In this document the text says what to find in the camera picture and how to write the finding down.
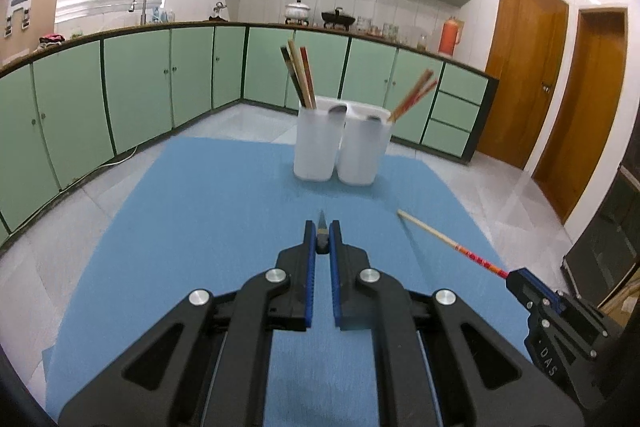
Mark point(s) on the cardboard box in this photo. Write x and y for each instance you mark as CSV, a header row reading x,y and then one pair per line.
x,y
42,12

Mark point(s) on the black wok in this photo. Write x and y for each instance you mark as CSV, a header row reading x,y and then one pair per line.
x,y
337,17

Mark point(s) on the brown wooden door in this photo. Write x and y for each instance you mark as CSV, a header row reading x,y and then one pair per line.
x,y
580,117
520,67

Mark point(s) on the green base kitchen cabinets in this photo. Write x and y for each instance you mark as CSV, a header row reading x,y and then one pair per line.
x,y
140,82

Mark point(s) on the chopsticks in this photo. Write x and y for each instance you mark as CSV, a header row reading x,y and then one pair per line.
x,y
294,77

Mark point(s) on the white cooking pot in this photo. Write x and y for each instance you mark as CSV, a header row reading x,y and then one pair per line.
x,y
297,11

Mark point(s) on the black equipment case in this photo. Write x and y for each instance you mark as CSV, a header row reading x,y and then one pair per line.
x,y
605,247

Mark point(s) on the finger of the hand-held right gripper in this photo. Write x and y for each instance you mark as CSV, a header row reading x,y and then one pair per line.
x,y
535,286
542,312

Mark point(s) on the white translucent plastic container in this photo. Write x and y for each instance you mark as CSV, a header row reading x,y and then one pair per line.
x,y
360,152
315,147

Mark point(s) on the clear glass jar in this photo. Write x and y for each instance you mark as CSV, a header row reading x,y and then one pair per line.
x,y
390,31

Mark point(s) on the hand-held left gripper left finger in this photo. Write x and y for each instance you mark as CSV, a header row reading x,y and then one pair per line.
x,y
310,267

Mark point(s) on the red cloth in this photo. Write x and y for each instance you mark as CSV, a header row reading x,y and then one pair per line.
x,y
52,39

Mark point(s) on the black chopstick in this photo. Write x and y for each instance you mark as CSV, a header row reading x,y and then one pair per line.
x,y
322,234

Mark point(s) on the small clear bottles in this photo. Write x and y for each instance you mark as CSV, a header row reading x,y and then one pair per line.
x,y
162,15

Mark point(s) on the blue table cover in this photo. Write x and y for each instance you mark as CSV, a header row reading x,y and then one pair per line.
x,y
200,217

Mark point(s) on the small glass jar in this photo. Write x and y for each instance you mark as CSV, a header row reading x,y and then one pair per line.
x,y
423,43

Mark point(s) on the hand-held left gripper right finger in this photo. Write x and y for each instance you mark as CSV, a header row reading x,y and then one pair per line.
x,y
336,267

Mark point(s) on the red thermos flask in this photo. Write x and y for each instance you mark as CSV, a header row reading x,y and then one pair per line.
x,y
449,37

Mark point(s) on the red floral wooden chopstick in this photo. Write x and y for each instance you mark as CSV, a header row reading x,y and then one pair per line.
x,y
422,94
412,93
435,234

